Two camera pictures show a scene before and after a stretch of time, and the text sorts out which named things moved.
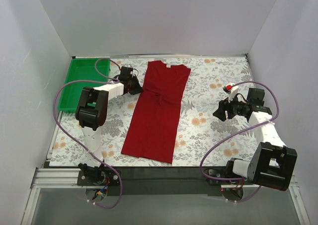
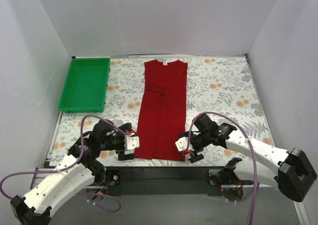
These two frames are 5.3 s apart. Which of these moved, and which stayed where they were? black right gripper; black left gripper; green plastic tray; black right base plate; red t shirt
Moved: black right gripper; black left gripper; red t shirt
Stayed: black right base plate; green plastic tray
